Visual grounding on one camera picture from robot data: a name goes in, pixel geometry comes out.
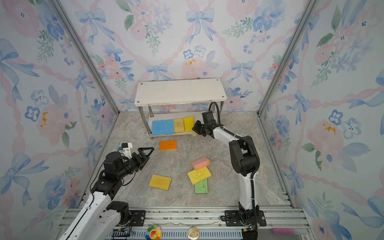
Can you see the colourful flower toy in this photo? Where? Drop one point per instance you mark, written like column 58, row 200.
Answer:
column 154, row 232

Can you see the pink sponge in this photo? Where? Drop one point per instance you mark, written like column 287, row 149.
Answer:
column 200, row 163

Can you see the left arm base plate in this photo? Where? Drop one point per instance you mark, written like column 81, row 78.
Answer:
column 132, row 218

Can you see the light yellow cellulose sponge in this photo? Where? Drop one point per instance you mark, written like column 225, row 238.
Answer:
column 197, row 176

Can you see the round gold badge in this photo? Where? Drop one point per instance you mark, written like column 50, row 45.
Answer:
column 193, row 233

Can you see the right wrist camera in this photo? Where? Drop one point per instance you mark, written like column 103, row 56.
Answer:
column 208, row 117

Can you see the bright yellow scouring sponge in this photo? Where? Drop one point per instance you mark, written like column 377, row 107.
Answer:
column 189, row 124

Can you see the right aluminium frame post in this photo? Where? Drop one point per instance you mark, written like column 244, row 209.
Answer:
column 298, row 33

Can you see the blue sponge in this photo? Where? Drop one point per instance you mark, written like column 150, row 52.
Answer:
column 157, row 128
column 168, row 127

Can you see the orange sponge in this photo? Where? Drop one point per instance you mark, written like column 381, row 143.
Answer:
column 168, row 145

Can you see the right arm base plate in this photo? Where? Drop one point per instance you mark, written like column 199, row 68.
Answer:
column 247, row 219

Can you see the white two-tier metal shelf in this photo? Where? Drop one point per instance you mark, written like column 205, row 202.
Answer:
column 177, row 92

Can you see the left aluminium frame post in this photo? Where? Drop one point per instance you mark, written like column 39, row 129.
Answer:
column 85, row 56

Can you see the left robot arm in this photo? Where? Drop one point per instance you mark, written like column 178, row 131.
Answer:
column 87, row 224

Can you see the blue sponge front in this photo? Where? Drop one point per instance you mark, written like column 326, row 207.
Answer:
column 168, row 127

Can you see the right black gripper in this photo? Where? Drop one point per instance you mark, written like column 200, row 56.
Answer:
column 195, row 128

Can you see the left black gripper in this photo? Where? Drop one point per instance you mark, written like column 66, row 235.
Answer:
column 141, row 161

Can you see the green sponge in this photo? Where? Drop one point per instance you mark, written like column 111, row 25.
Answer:
column 201, row 187

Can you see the aluminium front rail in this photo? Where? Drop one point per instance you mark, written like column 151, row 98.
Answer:
column 283, row 223

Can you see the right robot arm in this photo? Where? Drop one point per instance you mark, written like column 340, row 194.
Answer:
column 245, row 161

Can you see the aluminium frame post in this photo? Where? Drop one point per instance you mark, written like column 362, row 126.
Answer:
column 298, row 33
column 85, row 56

